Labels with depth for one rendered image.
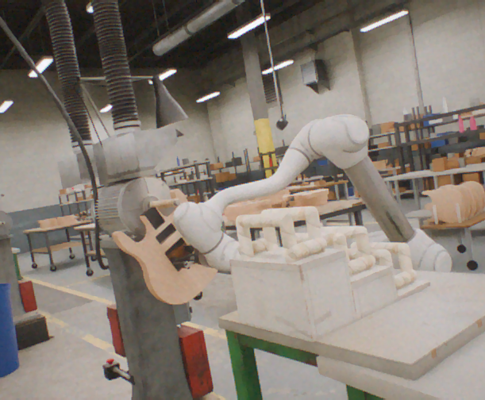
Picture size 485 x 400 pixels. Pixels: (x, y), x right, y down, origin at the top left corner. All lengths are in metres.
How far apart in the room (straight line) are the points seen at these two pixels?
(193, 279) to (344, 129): 0.84
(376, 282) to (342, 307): 0.13
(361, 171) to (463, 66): 11.72
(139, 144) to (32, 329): 3.80
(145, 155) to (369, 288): 0.93
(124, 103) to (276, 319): 1.10
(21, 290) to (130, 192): 3.48
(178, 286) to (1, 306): 2.79
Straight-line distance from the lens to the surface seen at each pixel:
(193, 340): 2.35
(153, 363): 2.30
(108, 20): 2.00
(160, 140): 1.78
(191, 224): 1.53
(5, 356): 4.64
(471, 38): 13.37
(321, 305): 1.09
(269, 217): 1.10
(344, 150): 1.68
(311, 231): 1.12
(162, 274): 1.90
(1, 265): 5.35
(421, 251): 1.90
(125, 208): 2.01
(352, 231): 1.26
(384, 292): 1.25
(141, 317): 2.23
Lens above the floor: 1.31
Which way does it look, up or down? 3 degrees down
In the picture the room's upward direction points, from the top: 10 degrees counter-clockwise
